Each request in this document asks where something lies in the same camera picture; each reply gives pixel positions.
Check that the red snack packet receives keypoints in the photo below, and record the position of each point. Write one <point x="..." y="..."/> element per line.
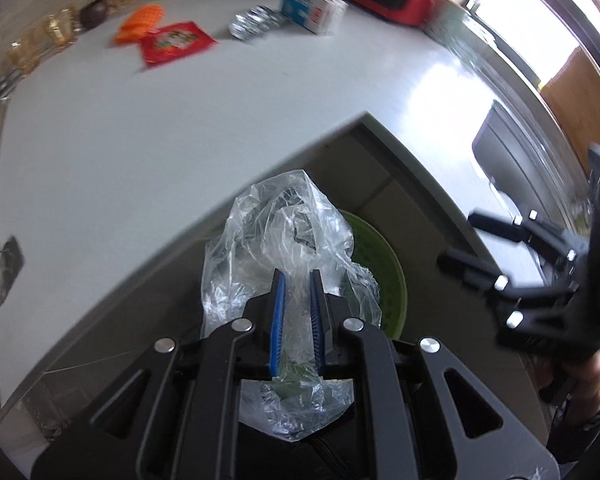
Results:
<point x="175" y="42"/>

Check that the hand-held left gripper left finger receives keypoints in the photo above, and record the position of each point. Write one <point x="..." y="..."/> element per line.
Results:
<point x="278" y="320"/>

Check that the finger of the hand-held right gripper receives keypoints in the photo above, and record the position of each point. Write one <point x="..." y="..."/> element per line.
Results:
<point x="475" y="267"/>
<point x="510" y="230"/>

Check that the clear plastic bag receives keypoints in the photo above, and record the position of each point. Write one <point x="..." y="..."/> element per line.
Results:
<point x="290" y="240"/>

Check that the patterned dark clothing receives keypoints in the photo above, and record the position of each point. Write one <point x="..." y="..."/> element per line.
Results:
<point x="577" y="435"/>

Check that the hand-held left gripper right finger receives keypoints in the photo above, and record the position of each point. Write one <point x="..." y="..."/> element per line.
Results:
<point x="317" y="320"/>

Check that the green plastic basket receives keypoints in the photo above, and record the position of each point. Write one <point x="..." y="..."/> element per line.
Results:
<point x="385" y="280"/>

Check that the amber glass cup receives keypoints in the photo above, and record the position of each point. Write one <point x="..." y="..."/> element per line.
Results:
<point x="61" y="29"/>
<point x="26" y="54"/>

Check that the grey sink basin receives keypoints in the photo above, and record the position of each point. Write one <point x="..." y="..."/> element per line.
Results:
<point x="510" y="145"/>

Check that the aluminium foil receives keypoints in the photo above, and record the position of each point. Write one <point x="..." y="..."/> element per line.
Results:
<point x="257" y="22"/>

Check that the orange foam fruit net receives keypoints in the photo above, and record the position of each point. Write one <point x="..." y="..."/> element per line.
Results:
<point x="140" y="22"/>

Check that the person's right hand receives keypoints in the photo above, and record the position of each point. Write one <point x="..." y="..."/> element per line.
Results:
<point x="592" y="377"/>

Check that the wooden board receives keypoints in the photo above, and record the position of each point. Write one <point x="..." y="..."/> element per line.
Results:
<point x="580" y="105"/>

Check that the brown clay cup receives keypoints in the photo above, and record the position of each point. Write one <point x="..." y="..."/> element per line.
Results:
<point x="93" y="12"/>

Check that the blue and white carton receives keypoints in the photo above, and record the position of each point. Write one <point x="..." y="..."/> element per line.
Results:
<point x="312" y="7"/>

